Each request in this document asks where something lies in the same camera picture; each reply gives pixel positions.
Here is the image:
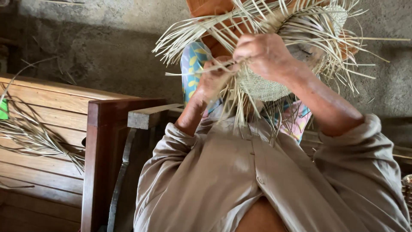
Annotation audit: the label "grey wooden plank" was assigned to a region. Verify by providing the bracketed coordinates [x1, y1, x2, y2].
[127, 103, 185, 130]

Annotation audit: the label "brown wooden bench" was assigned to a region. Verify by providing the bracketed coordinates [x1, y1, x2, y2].
[0, 72, 168, 232]

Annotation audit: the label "curved metal strip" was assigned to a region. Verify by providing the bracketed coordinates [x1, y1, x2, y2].
[107, 128, 138, 232]

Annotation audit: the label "person's left hand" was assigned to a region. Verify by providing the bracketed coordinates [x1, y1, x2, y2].
[196, 56, 241, 102]

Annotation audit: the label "orange plastic stool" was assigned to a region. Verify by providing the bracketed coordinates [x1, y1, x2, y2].
[186, 0, 360, 62]

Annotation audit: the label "unfinished woven straw hat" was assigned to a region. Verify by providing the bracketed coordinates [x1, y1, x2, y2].
[152, 0, 411, 143]

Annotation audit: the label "beige button shirt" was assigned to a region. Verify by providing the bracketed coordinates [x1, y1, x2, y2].
[133, 113, 412, 232]

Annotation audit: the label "bundle of dry straw strips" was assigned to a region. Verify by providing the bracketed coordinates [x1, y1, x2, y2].
[0, 56, 86, 174]

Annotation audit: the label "person's right hand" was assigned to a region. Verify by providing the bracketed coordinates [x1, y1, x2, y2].
[233, 33, 309, 85]

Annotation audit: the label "green plastic piece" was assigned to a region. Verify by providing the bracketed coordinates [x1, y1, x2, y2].
[0, 98, 9, 120]

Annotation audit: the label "colourful floral trousers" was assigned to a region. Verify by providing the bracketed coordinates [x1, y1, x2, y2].
[180, 41, 313, 144]

